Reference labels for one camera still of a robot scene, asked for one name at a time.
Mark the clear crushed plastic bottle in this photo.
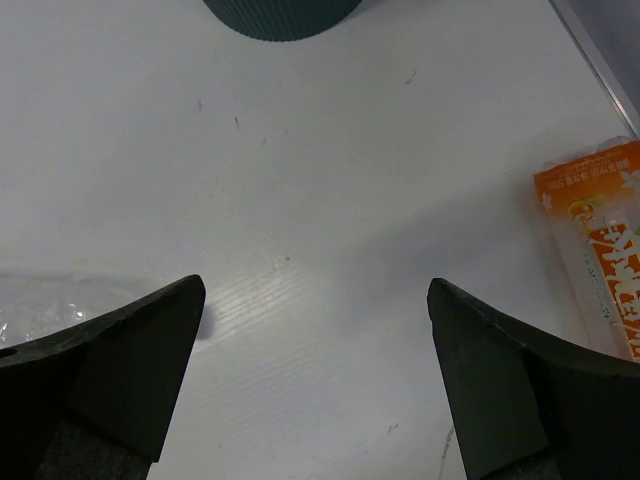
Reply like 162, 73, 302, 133
1, 270, 148, 348

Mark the orange label tea bottle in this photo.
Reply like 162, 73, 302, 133
533, 137, 639, 362

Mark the dark green ribbed bin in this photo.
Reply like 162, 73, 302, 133
203, 0, 361, 42

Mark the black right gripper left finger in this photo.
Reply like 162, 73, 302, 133
1, 274, 206, 479

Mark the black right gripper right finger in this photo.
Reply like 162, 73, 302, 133
426, 278, 639, 479

